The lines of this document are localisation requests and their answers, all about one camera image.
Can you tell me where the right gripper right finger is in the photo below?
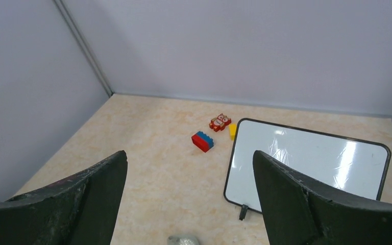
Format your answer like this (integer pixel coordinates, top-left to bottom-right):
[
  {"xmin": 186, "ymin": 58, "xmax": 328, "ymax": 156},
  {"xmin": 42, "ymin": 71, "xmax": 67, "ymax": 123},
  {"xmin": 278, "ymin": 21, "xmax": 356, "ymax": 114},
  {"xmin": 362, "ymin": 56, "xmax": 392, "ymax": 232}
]
[{"xmin": 253, "ymin": 151, "xmax": 392, "ymax": 244}]

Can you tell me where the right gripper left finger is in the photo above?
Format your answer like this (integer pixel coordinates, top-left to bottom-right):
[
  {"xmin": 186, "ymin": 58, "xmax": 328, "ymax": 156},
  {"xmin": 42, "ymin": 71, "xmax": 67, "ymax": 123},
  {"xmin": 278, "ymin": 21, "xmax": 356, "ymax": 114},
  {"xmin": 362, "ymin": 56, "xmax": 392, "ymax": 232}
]
[{"xmin": 0, "ymin": 151, "xmax": 128, "ymax": 244}]

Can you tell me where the small whiteboard with black frame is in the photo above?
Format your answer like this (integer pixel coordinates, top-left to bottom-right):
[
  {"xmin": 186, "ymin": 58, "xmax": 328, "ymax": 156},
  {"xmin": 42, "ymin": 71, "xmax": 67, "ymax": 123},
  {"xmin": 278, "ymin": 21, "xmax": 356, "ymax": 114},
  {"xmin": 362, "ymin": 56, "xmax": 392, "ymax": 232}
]
[{"xmin": 224, "ymin": 118, "xmax": 391, "ymax": 212}]

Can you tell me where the yellow toy brick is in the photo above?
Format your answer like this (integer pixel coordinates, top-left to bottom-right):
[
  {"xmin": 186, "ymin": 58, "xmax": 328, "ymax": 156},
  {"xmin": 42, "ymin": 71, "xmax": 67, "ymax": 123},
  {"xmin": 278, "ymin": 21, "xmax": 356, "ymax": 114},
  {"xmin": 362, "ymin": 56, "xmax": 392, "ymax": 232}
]
[{"xmin": 228, "ymin": 124, "xmax": 237, "ymax": 141}]

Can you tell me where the red and blue toy brick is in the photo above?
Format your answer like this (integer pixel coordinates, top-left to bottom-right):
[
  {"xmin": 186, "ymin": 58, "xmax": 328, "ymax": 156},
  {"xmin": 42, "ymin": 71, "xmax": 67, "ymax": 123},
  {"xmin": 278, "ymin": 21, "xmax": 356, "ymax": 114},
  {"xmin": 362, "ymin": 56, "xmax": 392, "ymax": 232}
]
[{"xmin": 191, "ymin": 131, "xmax": 214, "ymax": 153}]

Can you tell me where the red owl toy block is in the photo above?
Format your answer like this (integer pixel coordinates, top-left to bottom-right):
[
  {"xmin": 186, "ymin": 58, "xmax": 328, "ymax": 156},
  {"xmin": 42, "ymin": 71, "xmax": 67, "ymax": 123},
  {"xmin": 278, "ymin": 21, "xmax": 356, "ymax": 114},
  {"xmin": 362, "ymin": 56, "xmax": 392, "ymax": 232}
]
[{"xmin": 209, "ymin": 113, "xmax": 232, "ymax": 132}]

